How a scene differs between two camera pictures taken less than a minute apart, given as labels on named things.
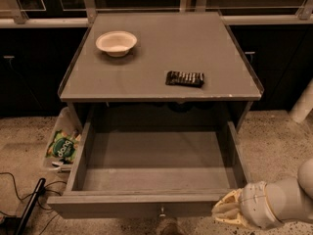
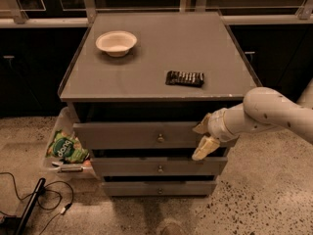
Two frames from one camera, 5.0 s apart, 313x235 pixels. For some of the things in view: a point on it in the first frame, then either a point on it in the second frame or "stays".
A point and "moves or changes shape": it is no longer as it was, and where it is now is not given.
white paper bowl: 115,43 stays
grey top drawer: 151,170 moves or changes shape
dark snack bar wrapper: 185,78 stays
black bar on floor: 38,191 stays
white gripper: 254,204 to 217,125
